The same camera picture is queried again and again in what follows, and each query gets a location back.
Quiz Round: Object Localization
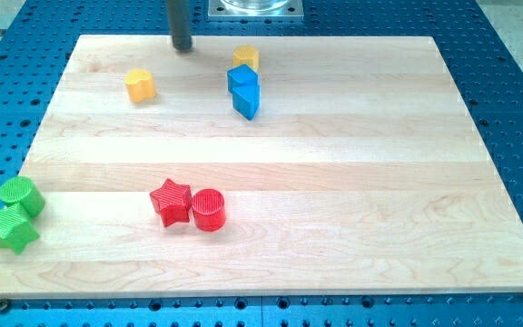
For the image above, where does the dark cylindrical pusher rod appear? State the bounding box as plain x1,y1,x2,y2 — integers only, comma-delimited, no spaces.
165,0,192,52

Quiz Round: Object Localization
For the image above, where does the red star block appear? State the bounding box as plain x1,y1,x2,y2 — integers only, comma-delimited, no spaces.
149,179,192,228

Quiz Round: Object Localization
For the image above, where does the blue triangle block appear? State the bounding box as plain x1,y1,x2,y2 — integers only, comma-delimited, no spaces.
232,84,261,121

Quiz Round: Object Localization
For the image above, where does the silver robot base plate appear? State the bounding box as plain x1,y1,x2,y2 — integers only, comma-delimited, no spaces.
207,0,304,21

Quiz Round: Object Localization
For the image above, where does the light wooden board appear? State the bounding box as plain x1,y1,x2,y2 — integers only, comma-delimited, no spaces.
0,35,523,299

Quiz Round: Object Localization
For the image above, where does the yellow heart block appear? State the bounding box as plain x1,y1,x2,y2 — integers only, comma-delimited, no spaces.
124,69,157,103

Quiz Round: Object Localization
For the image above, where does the red cylinder block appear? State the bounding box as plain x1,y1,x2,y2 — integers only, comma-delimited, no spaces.
192,189,226,232

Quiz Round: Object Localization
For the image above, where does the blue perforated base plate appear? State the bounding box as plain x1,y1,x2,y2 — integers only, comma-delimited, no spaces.
0,1,523,326

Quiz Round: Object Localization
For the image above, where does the yellow hexagon block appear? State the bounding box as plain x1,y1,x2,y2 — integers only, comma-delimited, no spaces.
232,45,260,72

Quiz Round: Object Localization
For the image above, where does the green cylinder block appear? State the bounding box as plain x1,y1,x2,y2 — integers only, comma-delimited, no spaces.
0,176,45,218

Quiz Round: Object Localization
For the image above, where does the blue cube block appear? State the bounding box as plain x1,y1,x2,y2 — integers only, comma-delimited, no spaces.
226,64,259,93

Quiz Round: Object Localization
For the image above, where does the green star block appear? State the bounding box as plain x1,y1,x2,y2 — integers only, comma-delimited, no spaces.
0,203,40,254

